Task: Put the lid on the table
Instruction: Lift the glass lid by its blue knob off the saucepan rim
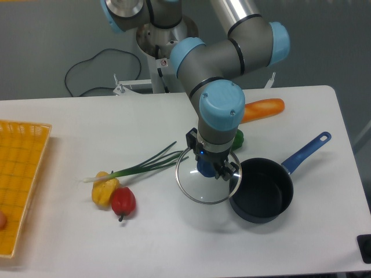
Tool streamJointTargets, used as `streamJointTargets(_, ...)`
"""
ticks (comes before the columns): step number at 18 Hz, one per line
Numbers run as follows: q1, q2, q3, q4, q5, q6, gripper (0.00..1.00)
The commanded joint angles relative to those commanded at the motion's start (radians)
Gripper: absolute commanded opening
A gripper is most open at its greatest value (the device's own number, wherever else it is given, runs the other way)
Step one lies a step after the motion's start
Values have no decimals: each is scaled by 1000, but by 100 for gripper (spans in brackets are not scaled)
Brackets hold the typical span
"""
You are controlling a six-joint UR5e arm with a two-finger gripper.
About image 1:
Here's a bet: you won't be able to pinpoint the black object at table edge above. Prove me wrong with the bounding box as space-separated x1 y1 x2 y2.
357 234 371 264

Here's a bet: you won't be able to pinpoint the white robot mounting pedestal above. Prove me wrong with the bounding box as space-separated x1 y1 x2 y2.
112 16 201 96

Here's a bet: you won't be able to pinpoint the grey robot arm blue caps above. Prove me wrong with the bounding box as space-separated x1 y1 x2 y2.
101 1 290 180

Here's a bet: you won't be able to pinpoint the green onion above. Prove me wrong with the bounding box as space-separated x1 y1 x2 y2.
82 141 182 183

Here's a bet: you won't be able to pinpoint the yellow bell pepper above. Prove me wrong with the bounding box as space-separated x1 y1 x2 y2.
91 178 120 207

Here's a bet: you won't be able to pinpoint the orange bread loaf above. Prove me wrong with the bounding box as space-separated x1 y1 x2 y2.
241 98 285 123

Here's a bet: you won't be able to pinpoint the yellow woven basket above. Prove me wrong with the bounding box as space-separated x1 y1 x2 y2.
1 120 52 258

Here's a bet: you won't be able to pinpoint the dark blue saucepan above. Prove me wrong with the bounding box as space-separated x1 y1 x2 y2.
230 131 332 224

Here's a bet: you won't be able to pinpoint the green bell pepper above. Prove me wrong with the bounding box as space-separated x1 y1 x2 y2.
231 129 245 151

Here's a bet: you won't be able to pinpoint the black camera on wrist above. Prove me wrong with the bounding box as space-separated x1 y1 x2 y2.
185 127 198 151

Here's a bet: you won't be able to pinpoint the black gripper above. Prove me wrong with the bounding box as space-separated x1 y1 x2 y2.
194 144 238 181

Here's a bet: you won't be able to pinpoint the glass lid blue knob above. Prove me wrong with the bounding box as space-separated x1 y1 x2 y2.
175 148 242 204

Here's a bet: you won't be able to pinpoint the black cable on floor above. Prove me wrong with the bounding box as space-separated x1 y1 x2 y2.
64 47 143 97

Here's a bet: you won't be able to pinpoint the red bell pepper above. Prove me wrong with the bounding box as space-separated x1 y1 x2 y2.
111 187 136 222

